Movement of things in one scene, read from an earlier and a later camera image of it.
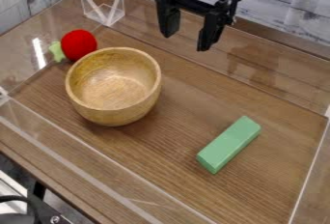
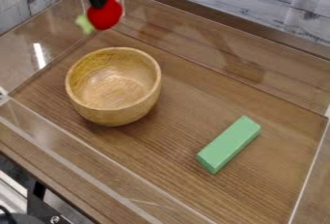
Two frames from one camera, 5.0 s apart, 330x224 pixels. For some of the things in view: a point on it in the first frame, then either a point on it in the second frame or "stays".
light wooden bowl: x=112 y=86 stays
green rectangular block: x=228 y=144 stays
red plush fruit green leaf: x=76 y=43 -> x=100 y=17
